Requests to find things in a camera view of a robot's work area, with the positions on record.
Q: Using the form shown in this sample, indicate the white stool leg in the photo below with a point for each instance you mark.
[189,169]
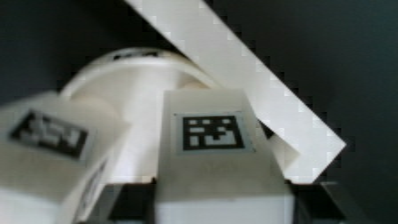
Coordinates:
[59,144]
[219,183]

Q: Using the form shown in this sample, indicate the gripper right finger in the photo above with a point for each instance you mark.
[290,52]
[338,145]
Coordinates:
[315,209]

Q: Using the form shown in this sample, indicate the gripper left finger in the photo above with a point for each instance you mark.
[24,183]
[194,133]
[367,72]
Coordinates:
[134,205]

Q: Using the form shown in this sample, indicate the white right fence bar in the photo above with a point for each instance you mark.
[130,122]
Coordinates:
[306,142]

